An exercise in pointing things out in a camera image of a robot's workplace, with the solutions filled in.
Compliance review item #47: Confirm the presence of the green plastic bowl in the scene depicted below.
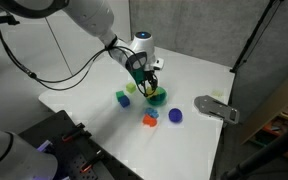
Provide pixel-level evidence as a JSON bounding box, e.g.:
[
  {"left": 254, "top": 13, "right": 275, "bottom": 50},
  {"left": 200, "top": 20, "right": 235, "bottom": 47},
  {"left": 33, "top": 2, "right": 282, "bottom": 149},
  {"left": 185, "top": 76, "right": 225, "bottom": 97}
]
[{"left": 146, "top": 86, "right": 168, "bottom": 107}]

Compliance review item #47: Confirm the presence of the gray metal mount plate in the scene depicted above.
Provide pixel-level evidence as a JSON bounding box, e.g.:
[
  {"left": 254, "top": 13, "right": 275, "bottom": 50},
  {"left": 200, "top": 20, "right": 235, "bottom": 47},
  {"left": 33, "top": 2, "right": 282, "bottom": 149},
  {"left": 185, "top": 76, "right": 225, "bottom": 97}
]
[{"left": 193, "top": 94, "right": 241, "bottom": 125}]

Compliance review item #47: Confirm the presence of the black red clamp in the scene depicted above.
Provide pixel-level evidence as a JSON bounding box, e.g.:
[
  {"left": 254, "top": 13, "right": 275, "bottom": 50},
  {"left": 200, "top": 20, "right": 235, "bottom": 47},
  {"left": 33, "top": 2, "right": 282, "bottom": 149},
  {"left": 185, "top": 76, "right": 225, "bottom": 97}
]
[
  {"left": 61, "top": 122, "right": 86, "bottom": 143},
  {"left": 79, "top": 150, "right": 105, "bottom": 174}
]

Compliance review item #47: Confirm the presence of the black gripper, green adapter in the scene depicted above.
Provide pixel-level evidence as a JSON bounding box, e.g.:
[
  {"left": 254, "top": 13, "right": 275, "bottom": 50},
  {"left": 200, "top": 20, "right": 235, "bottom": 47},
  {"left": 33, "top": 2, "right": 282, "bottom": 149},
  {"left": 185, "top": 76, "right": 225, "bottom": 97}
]
[{"left": 132, "top": 67, "right": 160, "bottom": 99}]

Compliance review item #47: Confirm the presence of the lime green cube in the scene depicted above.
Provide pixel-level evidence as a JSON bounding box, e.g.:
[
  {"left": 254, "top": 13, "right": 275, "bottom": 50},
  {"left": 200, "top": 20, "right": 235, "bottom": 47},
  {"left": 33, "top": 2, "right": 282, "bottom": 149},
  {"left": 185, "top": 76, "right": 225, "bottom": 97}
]
[{"left": 125, "top": 82, "right": 137, "bottom": 94}]

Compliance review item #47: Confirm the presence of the yellow rubber toy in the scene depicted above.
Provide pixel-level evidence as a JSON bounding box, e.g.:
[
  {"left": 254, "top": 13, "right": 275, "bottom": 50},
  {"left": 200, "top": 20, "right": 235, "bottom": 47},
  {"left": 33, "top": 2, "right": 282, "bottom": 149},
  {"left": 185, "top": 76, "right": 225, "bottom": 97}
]
[{"left": 145, "top": 87, "right": 157, "bottom": 96}]

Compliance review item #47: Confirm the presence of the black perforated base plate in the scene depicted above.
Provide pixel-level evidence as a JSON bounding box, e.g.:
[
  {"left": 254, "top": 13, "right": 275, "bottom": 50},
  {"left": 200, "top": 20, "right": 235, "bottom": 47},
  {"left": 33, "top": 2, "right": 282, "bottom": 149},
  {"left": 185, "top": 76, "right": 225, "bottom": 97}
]
[{"left": 17, "top": 109, "right": 143, "bottom": 180}]

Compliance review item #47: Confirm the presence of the thick black tripod pole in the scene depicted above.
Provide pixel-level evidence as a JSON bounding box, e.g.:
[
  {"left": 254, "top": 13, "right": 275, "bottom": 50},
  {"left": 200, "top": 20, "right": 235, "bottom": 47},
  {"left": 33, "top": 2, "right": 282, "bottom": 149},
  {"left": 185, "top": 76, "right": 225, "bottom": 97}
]
[{"left": 220, "top": 121, "right": 288, "bottom": 180}]

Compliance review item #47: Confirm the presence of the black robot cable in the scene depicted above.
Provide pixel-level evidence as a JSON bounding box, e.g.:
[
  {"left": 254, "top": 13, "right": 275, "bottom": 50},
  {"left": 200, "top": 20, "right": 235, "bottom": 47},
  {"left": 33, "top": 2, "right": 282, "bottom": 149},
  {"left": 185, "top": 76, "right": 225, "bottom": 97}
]
[{"left": 0, "top": 14, "right": 137, "bottom": 93}]

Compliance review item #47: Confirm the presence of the light blue rubber toy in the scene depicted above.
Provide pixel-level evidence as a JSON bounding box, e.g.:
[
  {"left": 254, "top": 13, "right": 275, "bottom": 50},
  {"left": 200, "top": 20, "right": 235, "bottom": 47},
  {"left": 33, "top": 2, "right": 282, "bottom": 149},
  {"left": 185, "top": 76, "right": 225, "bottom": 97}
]
[{"left": 144, "top": 107, "right": 160, "bottom": 119}]

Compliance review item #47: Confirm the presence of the purple-blue ball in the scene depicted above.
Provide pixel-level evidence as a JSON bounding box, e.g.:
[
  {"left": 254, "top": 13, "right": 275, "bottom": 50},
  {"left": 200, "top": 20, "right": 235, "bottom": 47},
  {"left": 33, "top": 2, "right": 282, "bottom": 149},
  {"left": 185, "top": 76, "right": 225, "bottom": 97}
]
[{"left": 168, "top": 107, "right": 184, "bottom": 123}]

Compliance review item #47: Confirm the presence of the wooden toy bin shelf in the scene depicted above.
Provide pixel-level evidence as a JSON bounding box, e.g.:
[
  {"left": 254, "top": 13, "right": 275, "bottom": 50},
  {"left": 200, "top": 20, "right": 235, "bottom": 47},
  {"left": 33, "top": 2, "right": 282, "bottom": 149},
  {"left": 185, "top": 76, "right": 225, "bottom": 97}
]
[{"left": 240, "top": 69, "right": 288, "bottom": 163}]

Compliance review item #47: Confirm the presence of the thin black stand pole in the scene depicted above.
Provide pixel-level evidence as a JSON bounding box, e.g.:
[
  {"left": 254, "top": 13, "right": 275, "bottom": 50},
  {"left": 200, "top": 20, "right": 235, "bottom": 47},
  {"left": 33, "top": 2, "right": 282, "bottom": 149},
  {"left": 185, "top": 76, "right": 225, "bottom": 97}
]
[{"left": 229, "top": 0, "right": 285, "bottom": 74}]

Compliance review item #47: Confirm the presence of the blue cube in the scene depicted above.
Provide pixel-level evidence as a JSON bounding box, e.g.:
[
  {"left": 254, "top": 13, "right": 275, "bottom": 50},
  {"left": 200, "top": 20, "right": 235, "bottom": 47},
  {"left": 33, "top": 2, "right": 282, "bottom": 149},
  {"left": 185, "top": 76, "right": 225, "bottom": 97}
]
[{"left": 118, "top": 94, "right": 131, "bottom": 109}]

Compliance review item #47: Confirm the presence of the orange rubber toy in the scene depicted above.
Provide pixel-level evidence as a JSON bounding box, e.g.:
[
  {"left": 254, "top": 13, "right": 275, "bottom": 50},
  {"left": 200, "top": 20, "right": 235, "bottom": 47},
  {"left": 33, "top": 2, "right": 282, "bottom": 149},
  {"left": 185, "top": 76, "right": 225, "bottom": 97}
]
[{"left": 141, "top": 114, "right": 158, "bottom": 128}]

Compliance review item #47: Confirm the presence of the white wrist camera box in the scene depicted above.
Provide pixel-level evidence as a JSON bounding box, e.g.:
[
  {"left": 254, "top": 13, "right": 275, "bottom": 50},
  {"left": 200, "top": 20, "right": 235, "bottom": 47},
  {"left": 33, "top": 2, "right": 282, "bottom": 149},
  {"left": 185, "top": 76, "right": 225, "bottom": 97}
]
[{"left": 151, "top": 57, "right": 165, "bottom": 71}]

